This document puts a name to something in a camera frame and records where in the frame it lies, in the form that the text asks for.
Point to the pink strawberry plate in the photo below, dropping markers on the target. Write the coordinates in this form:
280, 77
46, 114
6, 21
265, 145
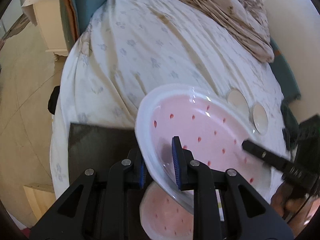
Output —
162, 217
208, 126

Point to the white bowl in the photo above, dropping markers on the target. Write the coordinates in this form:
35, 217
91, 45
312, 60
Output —
260, 119
236, 98

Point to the black board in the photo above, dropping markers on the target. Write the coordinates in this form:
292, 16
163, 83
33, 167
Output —
98, 148

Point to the beige floral blanket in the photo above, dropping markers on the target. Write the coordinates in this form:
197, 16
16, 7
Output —
245, 20

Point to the white nightstand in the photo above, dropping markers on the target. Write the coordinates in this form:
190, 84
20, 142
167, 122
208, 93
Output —
46, 15

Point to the white floral bed sheet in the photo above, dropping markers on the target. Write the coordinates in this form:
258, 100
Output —
131, 47

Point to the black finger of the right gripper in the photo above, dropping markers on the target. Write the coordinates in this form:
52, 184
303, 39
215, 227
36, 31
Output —
279, 163

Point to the person right hand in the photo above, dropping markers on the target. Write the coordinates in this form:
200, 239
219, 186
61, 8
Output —
281, 204

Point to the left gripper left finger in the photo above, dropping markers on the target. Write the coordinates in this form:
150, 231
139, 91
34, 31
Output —
137, 170

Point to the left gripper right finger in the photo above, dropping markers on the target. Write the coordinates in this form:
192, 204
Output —
181, 159

